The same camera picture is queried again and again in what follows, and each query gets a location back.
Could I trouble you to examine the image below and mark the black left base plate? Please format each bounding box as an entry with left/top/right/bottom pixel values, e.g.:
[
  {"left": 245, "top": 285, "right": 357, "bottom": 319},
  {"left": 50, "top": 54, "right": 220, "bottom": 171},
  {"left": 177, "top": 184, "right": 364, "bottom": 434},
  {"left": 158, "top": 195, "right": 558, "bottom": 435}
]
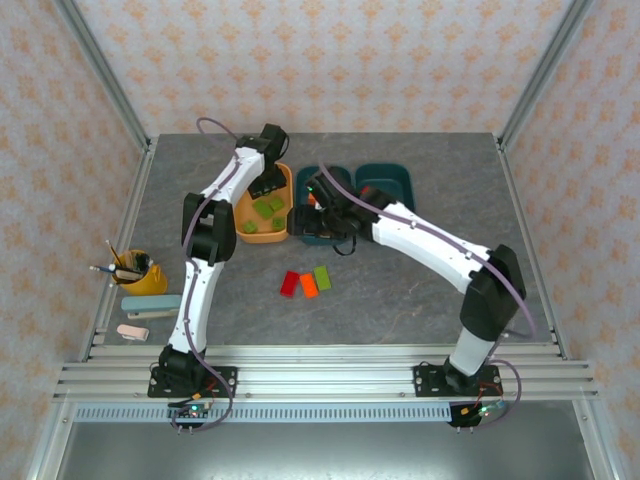
[{"left": 147, "top": 366, "right": 239, "bottom": 399}]

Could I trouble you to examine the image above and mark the aluminium side rail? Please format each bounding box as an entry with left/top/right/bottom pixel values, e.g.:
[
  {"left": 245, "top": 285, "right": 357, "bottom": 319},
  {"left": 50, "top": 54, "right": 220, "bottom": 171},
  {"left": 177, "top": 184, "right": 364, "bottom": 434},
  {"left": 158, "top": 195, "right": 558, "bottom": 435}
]
[
  {"left": 77, "top": 142, "right": 159, "bottom": 364},
  {"left": 496, "top": 139, "right": 571, "bottom": 361}
]

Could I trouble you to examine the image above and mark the aluminium frame post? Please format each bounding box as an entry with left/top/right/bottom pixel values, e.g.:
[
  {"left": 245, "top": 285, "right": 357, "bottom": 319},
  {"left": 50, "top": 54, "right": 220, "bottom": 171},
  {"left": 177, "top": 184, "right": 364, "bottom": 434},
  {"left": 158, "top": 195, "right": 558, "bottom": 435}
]
[
  {"left": 52, "top": 0, "right": 154, "bottom": 151},
  {"left": 497, "top": 0, "right": 596, "bottom": 151}
]

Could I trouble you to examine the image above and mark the aluminium cross rail beam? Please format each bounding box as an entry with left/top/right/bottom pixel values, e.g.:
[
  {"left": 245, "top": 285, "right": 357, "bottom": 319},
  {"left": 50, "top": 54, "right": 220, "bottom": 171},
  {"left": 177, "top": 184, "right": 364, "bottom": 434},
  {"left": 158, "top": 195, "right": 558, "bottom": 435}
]
[{"left": 52, "top": 343, "right": 600, "bottom": 404}]

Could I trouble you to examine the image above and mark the dark teal plastic container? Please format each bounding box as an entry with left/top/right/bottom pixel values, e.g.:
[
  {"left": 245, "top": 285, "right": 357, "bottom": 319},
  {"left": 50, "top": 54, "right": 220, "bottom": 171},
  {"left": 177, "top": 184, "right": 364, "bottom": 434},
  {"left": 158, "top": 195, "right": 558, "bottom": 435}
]
[
  {"left": 354, "top": 163, "right": 417, "bottom": 214},
  {"left": 294, "top": 165, "right": 357, "bottom": 247}
]

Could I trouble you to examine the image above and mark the teal eraser block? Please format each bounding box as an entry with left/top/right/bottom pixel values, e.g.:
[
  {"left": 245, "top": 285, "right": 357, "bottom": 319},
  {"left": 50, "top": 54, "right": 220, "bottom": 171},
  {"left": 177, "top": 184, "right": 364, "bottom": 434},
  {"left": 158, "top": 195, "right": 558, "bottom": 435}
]
[{"left": 121, "top": 294, "right": 182, "bottom": 320}]

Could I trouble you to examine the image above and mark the black right camera cable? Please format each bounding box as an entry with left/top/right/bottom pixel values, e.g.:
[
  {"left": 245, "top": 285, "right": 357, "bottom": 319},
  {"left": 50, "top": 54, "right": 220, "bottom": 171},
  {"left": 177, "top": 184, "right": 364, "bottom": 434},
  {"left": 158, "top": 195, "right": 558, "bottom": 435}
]
[{"left": 332, "top": 233, "right": 358, "bottom": 258}]

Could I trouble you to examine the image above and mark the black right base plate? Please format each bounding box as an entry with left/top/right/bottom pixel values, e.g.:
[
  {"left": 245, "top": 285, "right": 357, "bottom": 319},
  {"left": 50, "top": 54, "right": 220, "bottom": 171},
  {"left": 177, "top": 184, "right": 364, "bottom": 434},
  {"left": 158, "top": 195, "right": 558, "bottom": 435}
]
[{"left": 412, "top": 364, "right": 502, "bottom": 399}]

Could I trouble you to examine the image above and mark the red sloped lego brick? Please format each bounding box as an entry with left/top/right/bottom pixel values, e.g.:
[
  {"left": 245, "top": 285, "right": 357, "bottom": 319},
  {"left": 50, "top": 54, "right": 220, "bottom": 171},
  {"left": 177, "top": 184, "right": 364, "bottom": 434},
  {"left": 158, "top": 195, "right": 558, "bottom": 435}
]
[{"left": 279, "top": 270, "right": 301, "bottom": 299}]

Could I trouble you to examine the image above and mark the grey slotted cable duct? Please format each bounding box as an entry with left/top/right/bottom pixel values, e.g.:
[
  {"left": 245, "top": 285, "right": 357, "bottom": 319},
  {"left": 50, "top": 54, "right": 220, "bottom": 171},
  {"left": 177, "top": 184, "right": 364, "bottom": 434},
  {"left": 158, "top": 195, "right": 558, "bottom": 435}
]
[{"left": 74, "top": 404, "right": 454, "bottom": 425}]

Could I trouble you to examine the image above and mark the left controller board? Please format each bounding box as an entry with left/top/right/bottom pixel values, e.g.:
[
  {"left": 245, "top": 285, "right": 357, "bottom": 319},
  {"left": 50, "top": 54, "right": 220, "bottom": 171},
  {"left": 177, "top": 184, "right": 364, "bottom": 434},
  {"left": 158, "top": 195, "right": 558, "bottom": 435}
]
[{"left": 167, "top": 391, "right": 217, "bottom": 435}]

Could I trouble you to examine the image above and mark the right controller board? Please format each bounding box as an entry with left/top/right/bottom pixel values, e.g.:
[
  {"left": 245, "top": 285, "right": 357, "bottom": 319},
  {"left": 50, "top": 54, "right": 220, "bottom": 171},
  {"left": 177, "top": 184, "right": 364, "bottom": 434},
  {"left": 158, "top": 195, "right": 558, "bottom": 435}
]
[{"left": 449, "top": 394, "right": 507, "bottom": 431}]

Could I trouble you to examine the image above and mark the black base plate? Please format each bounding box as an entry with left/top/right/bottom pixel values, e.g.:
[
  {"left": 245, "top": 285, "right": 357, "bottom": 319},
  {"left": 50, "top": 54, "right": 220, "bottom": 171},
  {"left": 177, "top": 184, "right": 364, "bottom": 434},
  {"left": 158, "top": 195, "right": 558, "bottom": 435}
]
[
  {"left": 147, "top": 366, "right": 239, "bottom": 399},
  {"left": 412, "top": 364, "right": 502, "bottom": 399}
]

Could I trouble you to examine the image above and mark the yellow pencil cup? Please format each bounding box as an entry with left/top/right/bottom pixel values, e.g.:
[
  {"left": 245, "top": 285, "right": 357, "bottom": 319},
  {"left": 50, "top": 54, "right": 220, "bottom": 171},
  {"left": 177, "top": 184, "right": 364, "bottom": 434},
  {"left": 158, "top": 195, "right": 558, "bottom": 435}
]
[{"left": 112, "top": 249, "right": 169, "bottom": 296}]

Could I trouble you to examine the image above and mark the controller board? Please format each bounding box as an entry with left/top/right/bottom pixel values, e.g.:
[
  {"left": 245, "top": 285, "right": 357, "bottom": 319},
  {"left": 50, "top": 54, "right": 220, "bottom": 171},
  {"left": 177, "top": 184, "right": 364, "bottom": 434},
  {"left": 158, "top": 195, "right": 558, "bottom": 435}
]
[
  {"left": 449, "top": 394, "right": 507, "bottom": 431},
  {"left": 167, "top": 391, "right": 217, "bottom": 435}
]

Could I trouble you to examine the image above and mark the orange plastic container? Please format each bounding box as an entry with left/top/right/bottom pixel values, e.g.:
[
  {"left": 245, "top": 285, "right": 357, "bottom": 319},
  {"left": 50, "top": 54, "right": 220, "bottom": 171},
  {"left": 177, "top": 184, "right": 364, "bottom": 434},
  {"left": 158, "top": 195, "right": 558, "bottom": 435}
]
[{"left": 234, "top": 162, "right": 294, "bottom": 245}]

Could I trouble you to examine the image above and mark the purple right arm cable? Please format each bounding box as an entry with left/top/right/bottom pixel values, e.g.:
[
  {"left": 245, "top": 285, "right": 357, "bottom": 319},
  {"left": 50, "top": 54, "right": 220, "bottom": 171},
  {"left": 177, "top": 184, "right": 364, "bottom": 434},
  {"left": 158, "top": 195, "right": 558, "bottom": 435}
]
[{"left": 318, "top": 160, "right": 537, "bottom": 432}]

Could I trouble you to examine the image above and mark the pink eraser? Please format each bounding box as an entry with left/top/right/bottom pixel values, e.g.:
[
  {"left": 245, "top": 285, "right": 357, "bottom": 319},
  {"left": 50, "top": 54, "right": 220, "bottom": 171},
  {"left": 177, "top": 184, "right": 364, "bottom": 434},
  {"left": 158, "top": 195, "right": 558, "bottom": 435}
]
[{"left": 116, "top": 324, "right": 151, "bottom": 343}]

